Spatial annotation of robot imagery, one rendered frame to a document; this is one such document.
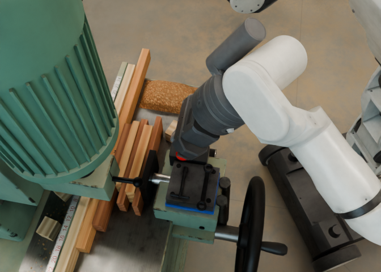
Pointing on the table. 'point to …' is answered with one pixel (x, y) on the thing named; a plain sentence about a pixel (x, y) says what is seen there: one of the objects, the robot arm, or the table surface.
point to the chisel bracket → (92, 182)
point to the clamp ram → (151, 177)
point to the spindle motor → (51, 87)
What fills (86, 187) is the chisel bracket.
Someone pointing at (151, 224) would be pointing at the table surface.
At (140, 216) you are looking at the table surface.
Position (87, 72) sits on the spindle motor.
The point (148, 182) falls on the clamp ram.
